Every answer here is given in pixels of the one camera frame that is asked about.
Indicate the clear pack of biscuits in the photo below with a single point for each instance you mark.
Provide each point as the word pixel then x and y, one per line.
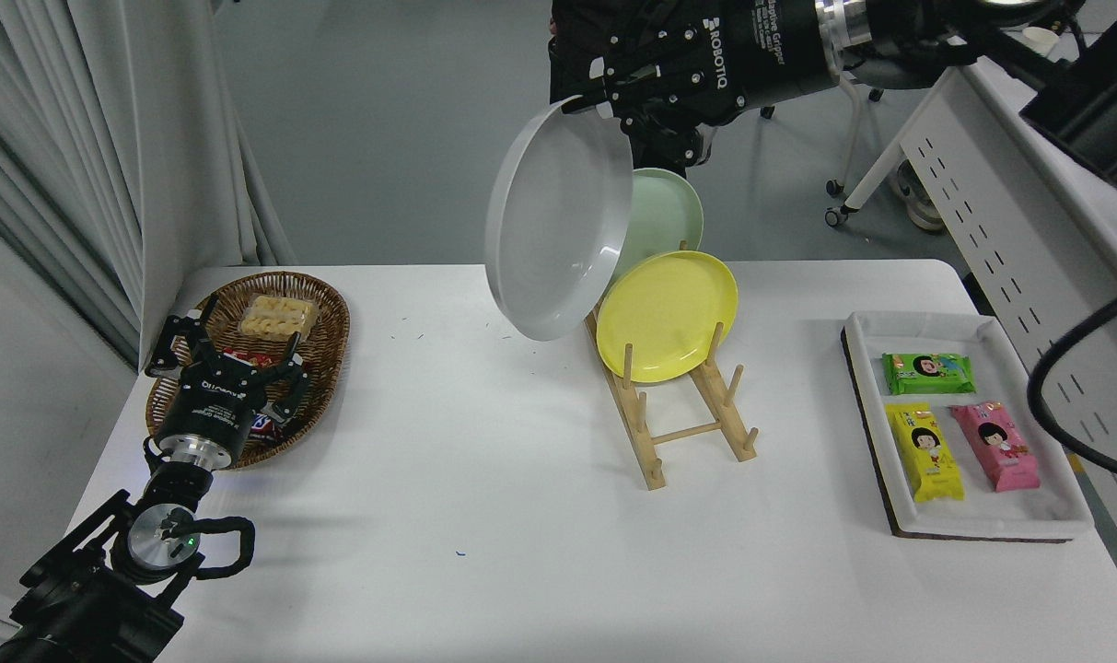
pixel 280 316

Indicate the grey plate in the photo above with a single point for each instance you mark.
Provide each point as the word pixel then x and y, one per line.
pixel 549 230

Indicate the pink snack pack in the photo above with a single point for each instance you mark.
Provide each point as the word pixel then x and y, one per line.
pixel 995 451

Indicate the yellow plate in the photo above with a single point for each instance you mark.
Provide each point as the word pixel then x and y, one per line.
pixel 669 318

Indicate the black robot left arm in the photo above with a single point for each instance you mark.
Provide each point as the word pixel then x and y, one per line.
pixel 79 608

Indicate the brown candy bar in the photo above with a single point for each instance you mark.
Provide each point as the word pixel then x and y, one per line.
pixel 265 425

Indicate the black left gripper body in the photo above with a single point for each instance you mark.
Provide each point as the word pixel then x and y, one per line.
pixel 210 405

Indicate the white foam tray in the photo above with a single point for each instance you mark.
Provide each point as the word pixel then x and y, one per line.
pixel 982 516

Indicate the pale grey curtain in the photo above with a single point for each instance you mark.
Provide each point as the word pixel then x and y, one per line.
pixel 107 138

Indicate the white paper cup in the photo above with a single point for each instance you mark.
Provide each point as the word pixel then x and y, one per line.
pixel 1041 37

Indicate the pale green plate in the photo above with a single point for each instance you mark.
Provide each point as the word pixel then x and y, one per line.
pixel 664 221

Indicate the wooden plate rack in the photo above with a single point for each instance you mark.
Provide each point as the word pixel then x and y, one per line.
pixel 652 470

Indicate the brown wicker basket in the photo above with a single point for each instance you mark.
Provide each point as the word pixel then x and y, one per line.
pixel 323 322

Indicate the red candy bar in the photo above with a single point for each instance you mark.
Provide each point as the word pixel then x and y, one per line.
pixel 245 355

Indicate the green snack pack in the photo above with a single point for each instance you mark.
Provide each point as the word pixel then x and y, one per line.
pixel 926 376

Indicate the yellow snack pack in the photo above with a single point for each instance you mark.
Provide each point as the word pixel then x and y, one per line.
pixel 926 456

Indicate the grey office chair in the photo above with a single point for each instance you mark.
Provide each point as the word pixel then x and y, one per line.
pixel 890 78

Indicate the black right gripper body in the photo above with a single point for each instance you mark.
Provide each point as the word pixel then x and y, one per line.
pixel 765 55

